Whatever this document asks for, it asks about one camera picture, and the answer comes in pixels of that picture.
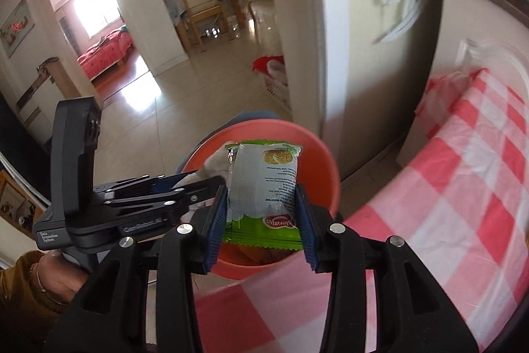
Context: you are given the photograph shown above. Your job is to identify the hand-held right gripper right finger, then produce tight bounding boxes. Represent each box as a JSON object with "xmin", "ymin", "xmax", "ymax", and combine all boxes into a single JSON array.
[{"xmin": 293, "ymin": 183, "xmax": 480, "ymax": 353}]

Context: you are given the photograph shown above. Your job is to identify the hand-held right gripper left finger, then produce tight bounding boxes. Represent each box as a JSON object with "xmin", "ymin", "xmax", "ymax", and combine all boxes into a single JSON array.
[{"xmin": 43, "ymin": 184, "xmax": 229, "ymax": 353}]

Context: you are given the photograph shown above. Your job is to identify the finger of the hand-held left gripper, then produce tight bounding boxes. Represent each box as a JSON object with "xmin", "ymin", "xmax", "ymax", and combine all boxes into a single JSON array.
[
  {"xmin": 105, "ymin": 176, "xmax": 226, "ymax": 213},
  {"xmin": 93, "ymin": 173, "xmax": 188, "ymax": 197}
]

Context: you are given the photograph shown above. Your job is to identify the orange plastic bin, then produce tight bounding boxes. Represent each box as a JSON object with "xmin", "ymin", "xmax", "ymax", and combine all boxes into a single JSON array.
[{"xmin": 182, "ymin": 119, "xmax": 342, "ymax": 281}]

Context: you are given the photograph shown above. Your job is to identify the green snack packet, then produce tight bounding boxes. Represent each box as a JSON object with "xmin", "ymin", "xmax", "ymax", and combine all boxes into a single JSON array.
[{"xmin": 225, "ymin": 142, "xmax": 303, "ymax": 251}]

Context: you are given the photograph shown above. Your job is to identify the person's left forearm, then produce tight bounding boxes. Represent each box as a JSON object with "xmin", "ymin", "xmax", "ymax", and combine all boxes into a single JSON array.
[{"xmin": 0, "ymin": 254, "xmax": 62, "ymax": 314}]

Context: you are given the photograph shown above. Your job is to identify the person's left hand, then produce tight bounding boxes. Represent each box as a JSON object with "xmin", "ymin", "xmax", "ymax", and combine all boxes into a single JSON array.
[{"xmin": 39, "ymin": 249, "xmax": 89, "ymax": 306}]

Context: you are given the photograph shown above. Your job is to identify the red bed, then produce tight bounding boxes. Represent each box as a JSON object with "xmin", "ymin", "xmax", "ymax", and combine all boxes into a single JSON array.
[{"xmin": 78, "ymin": 28, "xmax": 135, "ymax": 78}]

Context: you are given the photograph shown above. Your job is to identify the red white checkered tablecloth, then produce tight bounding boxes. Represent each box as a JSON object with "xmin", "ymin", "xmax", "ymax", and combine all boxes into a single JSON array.
[{"xmin": 194, "ymin": 67, "xmax": 529, "ymax": 353}]

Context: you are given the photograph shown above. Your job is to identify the red white plastic bag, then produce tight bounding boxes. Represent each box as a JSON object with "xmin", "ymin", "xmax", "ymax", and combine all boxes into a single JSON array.
[{"xmin": 252, "ymin": 55, "xmax": 290, "ymax": 106}]

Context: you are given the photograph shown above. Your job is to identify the bedroom window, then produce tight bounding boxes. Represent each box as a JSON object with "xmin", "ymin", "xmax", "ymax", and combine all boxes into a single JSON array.
[{"xmin": 74, "ymin": 0, "xmax": 120, "ymax": 37}]

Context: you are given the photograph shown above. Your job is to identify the wooden table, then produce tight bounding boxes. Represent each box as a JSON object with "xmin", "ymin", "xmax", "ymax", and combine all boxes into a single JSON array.
[{"xmin": 176, "ymin": 0, "xmax": 251, "ymax": 52}]

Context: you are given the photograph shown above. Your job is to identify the frosted patterned door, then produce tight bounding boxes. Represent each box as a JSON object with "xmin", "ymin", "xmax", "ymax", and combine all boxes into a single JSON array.
[{"xmin": 343, "ymin": 0, "xmax": 445, "ymax": 176}]

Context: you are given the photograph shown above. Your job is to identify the thin gold bracelet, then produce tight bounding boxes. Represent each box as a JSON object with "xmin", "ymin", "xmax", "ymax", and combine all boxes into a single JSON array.
[{"xmin": 35, "ymin": 262, "xmax": 69, "ymax": 306}]

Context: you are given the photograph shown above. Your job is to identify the framed wall picture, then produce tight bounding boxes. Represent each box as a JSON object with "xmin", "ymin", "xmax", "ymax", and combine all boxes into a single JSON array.
[{"xmin": 0, "ymin": 0, "xmax": 36, "ymax": 58}]

